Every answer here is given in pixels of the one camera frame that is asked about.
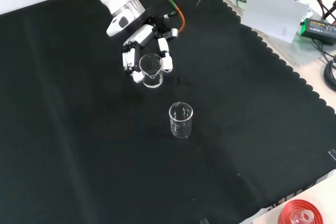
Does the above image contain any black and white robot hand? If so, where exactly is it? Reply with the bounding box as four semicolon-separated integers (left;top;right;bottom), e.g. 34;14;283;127
121;7;180;84

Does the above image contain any clear glass beaker with markings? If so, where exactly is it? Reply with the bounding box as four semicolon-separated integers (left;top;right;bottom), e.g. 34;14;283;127
139;53;165;89

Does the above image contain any black bench cloth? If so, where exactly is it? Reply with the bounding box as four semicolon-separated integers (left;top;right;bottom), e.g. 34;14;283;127
0;0;336;224

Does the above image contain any black coiled cable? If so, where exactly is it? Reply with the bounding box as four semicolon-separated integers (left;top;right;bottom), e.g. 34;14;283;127
323;56;336;91

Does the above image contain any red ribbed round funnel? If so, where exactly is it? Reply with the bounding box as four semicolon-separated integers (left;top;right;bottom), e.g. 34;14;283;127
278;199;322;224

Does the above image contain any grey metal base plate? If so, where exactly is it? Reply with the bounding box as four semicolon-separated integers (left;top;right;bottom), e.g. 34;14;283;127
223;0;336;68

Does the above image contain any black power supply green label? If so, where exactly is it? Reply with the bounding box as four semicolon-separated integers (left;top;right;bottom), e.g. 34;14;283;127
300;17;336;47

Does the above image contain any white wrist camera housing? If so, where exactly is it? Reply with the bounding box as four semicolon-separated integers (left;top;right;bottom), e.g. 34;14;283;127
106;9;135;37

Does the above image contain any orange cable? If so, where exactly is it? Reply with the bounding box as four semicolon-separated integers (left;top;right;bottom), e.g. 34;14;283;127
154;0;186;35

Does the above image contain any small clear glass flask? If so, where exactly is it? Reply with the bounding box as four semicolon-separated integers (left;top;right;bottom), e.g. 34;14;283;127
289;209;314;224

